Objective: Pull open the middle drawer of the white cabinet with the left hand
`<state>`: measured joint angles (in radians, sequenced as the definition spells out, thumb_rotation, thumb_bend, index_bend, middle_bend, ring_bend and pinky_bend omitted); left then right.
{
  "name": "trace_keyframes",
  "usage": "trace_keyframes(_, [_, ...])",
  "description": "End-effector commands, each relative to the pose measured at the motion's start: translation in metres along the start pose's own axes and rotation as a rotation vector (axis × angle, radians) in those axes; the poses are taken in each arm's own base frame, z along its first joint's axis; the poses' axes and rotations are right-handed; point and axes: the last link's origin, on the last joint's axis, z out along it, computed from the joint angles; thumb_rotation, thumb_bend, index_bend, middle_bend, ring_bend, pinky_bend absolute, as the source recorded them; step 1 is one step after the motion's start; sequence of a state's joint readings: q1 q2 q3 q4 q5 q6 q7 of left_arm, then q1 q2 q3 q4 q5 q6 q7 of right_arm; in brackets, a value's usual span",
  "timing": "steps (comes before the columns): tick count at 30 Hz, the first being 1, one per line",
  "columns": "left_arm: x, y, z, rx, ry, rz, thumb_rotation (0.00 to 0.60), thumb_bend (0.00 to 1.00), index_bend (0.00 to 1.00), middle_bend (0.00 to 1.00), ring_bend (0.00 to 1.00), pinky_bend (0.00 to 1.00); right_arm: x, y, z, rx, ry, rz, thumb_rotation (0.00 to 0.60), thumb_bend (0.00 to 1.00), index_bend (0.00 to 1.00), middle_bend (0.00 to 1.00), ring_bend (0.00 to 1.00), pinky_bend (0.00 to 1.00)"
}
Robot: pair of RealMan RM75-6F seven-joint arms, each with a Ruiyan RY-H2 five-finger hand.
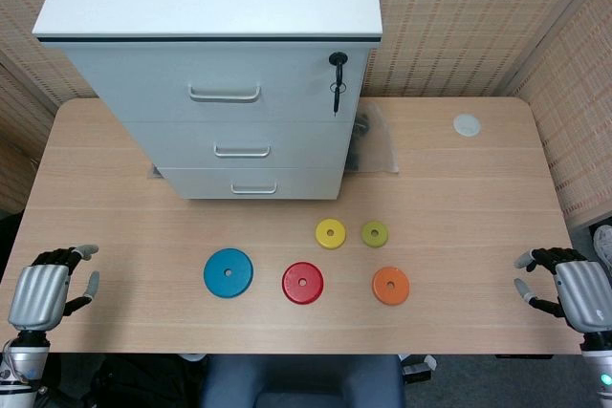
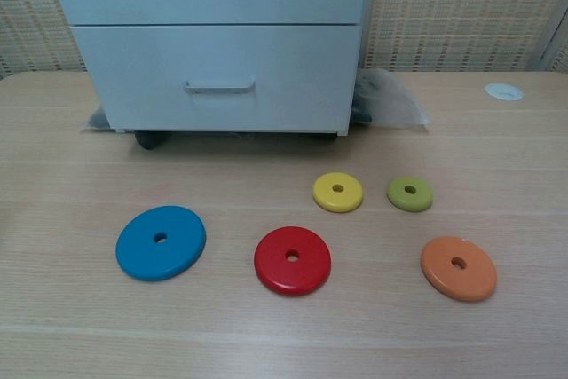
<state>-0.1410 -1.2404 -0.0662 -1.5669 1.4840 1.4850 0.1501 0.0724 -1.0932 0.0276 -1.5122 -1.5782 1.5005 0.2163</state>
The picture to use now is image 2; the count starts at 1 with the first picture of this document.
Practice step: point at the white three-drawer cabinet body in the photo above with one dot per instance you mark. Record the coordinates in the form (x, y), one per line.
(341, 129)

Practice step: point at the clear plastic bag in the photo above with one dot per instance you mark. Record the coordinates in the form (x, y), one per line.
(399, 104)

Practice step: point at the black caster wheel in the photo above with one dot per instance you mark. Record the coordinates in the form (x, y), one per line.
(148, 139)

